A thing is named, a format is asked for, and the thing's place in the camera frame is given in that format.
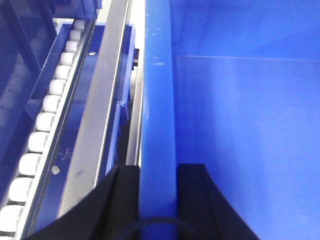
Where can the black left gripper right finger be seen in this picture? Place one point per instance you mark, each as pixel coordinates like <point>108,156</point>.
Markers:
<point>202,206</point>

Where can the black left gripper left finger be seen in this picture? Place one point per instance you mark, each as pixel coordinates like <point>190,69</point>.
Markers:
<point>104,213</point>

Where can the large blue crate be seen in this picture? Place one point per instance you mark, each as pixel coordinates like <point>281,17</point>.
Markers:
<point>235,85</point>

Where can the white roller track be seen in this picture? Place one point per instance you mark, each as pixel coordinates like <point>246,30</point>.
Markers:
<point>25,191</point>

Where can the large blue bin left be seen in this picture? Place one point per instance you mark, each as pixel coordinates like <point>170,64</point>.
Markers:
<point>27,33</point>

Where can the steel divider rail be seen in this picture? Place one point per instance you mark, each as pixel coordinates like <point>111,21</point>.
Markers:
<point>86,163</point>

